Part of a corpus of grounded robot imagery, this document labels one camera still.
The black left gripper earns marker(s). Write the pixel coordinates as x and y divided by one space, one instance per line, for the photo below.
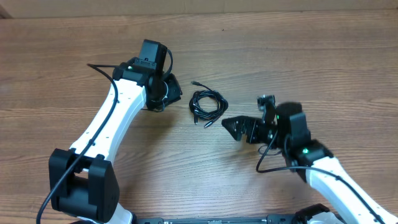
175 93

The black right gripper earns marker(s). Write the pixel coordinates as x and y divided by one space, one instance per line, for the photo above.
252 124

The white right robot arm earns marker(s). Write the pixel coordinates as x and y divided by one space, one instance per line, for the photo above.
284 126

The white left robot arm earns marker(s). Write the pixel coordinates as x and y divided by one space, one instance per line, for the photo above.
82 179

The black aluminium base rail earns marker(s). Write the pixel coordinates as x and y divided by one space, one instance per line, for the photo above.
269 219

